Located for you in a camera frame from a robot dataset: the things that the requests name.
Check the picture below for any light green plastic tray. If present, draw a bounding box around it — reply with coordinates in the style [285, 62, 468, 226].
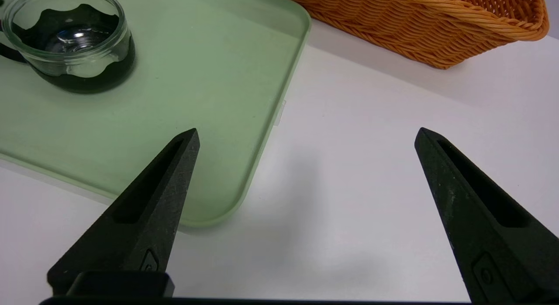
[0, 0, 311, 228]

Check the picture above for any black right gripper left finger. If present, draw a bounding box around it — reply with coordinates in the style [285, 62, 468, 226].
[47, 128, 200, 298]

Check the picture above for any orange wicker basket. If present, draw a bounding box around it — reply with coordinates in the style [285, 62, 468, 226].
[279, 0, 550, 69]

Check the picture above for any glass cup with black holder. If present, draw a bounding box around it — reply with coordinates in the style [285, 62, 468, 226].
[0, 0, 136, 94]

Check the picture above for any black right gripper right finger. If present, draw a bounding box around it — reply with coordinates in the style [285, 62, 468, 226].
[414, 128, 559, 304]

